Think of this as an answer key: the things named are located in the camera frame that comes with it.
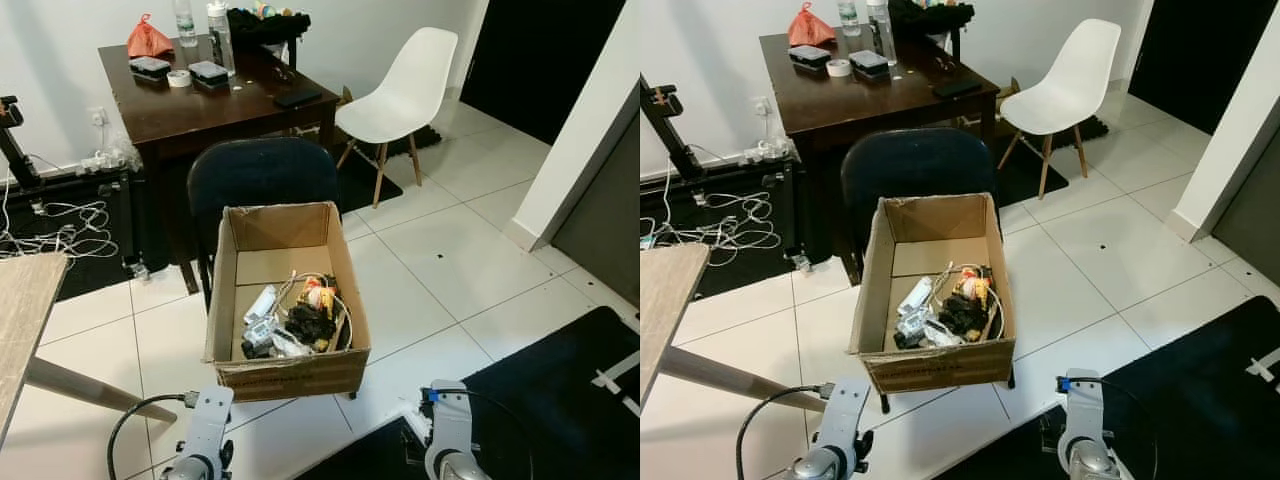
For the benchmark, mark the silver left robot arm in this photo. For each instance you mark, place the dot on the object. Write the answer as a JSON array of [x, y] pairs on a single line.
[[205, 440], [840, 440]]

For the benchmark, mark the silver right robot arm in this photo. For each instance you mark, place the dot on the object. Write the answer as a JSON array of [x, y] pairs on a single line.
[[450, 440], [1085, 430]]

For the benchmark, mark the grey door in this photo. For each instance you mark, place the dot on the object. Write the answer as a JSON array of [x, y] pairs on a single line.
[[600, 230], [1250, 220]]

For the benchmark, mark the light wood table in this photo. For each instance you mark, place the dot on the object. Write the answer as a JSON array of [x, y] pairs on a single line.
[[665, 295], [25, 300]]

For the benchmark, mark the black metal stand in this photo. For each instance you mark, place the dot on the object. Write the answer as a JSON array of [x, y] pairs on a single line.
[[668, 130], [15, 150]]

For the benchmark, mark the black floor rug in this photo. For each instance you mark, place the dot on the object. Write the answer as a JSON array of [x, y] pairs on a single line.
[[805, 210], [140, 220]]

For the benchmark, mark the black mat with white tape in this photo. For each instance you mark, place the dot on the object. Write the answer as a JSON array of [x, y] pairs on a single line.
[[540, 400], [1180, 390]]

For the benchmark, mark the black flat case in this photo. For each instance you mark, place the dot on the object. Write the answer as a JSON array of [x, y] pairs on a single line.
[[149, 67], [809, 56], [208, 72], [869, 62]]

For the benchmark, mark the white tape roll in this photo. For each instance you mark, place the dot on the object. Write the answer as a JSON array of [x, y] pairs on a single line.
[[170, 80], [830, 69]]

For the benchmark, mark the dark wooden table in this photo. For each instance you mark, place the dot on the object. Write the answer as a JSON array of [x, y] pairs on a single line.
[[860, 95], [200, 100]]

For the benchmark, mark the orange plastic bag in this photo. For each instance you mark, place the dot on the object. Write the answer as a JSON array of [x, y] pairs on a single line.
[[808, 32], [147, 42]]

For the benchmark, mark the white shell chair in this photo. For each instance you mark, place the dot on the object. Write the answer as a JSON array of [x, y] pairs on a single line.
[[410, 80], [1075, 75]]

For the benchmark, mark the black folding chair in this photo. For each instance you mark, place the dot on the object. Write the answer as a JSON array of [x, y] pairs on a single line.
[[255, 175], [910, 165]]

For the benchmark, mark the white plastic tube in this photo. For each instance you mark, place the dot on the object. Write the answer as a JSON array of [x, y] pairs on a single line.
[[260, 303], [915, 295]]

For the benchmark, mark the small dark rug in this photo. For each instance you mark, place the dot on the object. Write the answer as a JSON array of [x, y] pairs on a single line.
[[1015, 185], [355, 190]]

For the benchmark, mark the clear water bottle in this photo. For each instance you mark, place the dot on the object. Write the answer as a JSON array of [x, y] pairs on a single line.
[[848, 20], [185, 28]]

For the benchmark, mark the tall clear white-lidded bottle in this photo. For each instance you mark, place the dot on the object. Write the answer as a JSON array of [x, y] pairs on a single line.
[[220, 45], [882, 38]]

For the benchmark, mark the brown cardboard box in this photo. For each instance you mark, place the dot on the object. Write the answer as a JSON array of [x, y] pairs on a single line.
[[935, 370], [290, 378]]

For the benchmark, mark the orange yellow wrapper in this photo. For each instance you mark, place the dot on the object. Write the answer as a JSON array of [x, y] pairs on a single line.
[[973, 287], [318, 297]]

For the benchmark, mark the black crumpled cloth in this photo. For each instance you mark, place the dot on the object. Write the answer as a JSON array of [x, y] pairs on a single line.
[[310, 325], [962, 316]]

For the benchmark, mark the black phone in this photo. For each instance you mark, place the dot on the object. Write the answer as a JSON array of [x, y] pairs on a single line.
[[298, 98], [958, 88]]

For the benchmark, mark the black bag pile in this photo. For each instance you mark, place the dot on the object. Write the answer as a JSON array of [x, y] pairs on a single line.
[[930, 18], [265, 28]]

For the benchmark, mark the white wall socket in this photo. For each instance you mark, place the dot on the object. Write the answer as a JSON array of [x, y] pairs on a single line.
[[762, 106], [98, 116]]

